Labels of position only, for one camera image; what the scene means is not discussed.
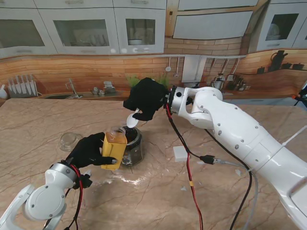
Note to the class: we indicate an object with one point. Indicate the white plastic spoon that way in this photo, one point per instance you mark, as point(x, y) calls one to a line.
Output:
point(132, 122)

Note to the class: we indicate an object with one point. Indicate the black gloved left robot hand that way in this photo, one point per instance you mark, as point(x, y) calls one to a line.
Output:
point(86, 153)

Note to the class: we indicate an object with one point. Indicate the domed glass jar lid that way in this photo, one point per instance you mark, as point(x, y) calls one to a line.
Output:
point(69, 141)

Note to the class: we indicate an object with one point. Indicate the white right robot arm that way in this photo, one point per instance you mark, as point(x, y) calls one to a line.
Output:
point(239, 134)

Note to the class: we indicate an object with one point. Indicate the black tripod with orange clip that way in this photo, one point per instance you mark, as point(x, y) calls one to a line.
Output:
point(302, 94)

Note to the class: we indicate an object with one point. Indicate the glass jar with coffee beans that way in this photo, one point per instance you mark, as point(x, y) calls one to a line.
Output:
point(135, 148)

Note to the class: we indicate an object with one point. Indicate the printed kitchen backdrop banner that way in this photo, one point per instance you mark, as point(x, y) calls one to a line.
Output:
point(96, 69)

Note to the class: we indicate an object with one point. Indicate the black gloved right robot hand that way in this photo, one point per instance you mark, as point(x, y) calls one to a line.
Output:
point(148, 98)

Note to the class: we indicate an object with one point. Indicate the white square jar lid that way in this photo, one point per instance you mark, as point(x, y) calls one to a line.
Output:
point(179, 153)

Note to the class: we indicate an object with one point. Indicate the yellow coffee jar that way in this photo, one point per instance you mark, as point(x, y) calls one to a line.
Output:
point(114, 151)

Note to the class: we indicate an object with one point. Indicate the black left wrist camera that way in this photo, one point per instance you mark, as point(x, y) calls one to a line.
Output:
point(85, 181)

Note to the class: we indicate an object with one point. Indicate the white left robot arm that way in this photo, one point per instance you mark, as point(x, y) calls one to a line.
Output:
point(36, 198)

